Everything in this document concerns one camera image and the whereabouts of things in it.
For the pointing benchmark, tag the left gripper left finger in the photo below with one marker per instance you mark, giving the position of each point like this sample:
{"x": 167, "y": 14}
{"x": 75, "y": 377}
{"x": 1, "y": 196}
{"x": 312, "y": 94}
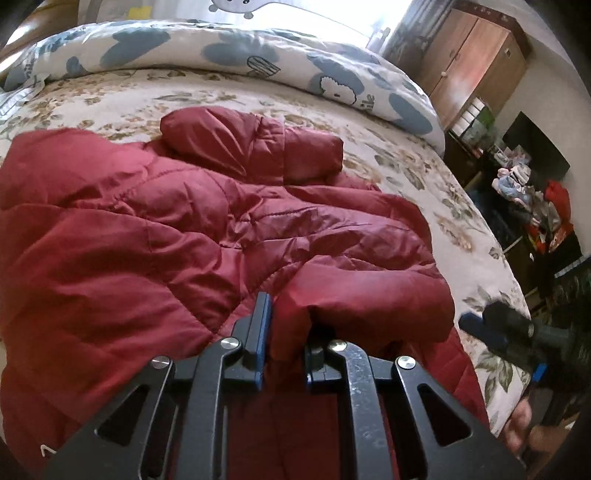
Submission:
{"x": 170, "y": 421}

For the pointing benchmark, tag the black wall panel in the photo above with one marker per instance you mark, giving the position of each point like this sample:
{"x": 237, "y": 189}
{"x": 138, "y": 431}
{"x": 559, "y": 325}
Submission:
{"x": 545, "y": 158}

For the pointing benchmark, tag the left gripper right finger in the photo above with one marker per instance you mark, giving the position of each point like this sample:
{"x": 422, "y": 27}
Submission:
{"x": 396, "y": 421}

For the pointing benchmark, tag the right hand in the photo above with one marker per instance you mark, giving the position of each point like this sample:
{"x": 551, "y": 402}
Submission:
{"x": 519, "y": 432}

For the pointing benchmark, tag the red quilted down jacket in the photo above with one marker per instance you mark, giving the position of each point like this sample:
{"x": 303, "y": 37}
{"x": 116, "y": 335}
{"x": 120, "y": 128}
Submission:
{"x": 112, "y": 254}

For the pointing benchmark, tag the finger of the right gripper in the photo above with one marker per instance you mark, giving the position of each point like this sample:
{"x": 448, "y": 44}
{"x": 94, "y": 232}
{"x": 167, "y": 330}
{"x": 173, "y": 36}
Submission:
{"x": 475, "y": 326}
{"x": 504, "y": 319}

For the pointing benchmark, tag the floral beige bed blanket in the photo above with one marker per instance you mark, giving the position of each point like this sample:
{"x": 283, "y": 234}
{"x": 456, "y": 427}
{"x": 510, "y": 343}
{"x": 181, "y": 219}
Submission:
{"x": 127, "y": 107}

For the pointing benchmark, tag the wooden wardrobe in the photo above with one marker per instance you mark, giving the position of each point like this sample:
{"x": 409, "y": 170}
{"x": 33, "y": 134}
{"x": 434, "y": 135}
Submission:
{"x": 478, "y": 52}

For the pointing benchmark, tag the pile of clothes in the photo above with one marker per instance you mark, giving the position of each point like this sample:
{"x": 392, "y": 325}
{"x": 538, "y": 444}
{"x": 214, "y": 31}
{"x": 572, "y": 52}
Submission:
{"x": 544, "y": 205}

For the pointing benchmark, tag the blue cloud print duvet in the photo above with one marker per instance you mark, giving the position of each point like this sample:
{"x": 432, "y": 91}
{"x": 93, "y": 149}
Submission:
{"x": 339, "y": 72}

